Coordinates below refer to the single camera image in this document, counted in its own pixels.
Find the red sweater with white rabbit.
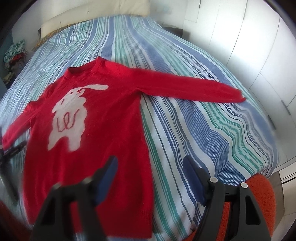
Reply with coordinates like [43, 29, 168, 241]
[3, 57, 244, 238]

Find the pile of clothes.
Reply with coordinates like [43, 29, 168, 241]
[4, 39, 28, 71]

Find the orange fluffy rug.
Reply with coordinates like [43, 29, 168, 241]
[184, 173, 277, 241]

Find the blue green striped bedspread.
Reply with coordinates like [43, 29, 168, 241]
[1, 16, 279, 240]

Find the white wardrobe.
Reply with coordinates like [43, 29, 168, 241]
[184, 1, 295, 161]

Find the dark nightstand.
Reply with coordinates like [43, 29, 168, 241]
[162, 25, 190, 40]

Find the cream padded headboard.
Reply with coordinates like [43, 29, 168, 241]
[41, 0, 150, 38]

